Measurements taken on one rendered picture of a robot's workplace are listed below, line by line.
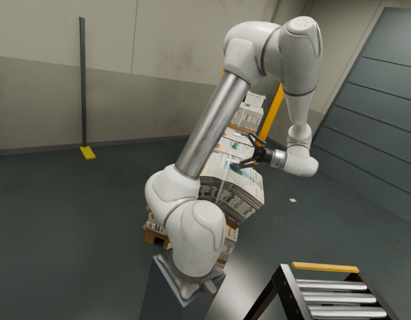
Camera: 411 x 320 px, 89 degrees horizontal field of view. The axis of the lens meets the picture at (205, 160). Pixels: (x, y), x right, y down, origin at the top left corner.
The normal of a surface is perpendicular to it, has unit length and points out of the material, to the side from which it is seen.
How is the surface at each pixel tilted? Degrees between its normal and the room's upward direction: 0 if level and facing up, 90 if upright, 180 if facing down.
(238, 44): 76
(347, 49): 90
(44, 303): 0
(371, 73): 90
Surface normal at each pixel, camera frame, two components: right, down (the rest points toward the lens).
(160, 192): -0.58, -0.19
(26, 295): 0.26, -0.85
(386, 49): -0.74, 0.14
